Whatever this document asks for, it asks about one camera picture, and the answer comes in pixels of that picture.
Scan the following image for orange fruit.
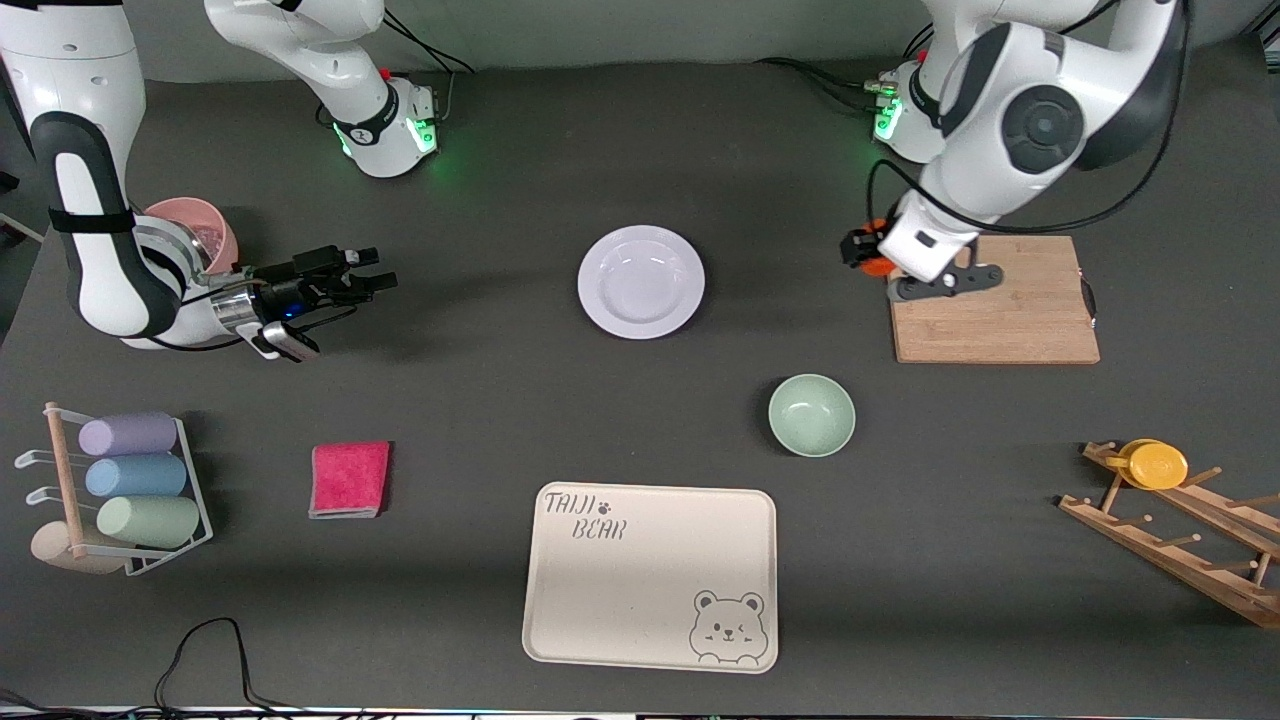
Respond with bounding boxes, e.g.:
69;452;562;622
862;218;898;278

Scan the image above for white round plate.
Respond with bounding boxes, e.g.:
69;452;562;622
577;224;706;341

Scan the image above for beige bear print tray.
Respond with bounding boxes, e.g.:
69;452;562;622
521;482;779;674

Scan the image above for wooden cutting board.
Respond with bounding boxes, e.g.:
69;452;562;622
888;235;1101;365

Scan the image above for pink bowl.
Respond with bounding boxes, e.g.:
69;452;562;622
143;197;240;279

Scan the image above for mint green bowl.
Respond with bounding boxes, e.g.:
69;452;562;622
768;374;857;459

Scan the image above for pink folded cloth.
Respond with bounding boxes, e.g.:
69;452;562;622
308;441;392;520

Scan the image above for purple cup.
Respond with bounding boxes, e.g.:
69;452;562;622
78;411;179;458

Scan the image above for blue cup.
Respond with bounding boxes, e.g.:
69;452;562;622
85;455;189;499

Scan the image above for green cup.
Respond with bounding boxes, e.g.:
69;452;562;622
96;496;201;549

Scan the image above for yellow cup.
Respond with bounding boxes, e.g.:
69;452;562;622
1105;438;1190;491

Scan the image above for beige cup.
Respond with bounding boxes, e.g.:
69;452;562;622
30;520;131;576

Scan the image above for wooden peg dish rack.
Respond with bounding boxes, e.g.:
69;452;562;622
1058;440;1280;631

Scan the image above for black left arm base cable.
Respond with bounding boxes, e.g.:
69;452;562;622
755;20;936;113

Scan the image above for black arm base cable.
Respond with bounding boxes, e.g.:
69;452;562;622
380;10;473;126
755;20;936;113

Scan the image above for black right arm base cable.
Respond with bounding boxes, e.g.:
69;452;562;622
380;10;473;126

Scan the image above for white wire cup rack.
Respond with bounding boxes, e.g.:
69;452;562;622
14;402;214;577

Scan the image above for black table edge cable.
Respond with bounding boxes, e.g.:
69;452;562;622
0;617;331;720

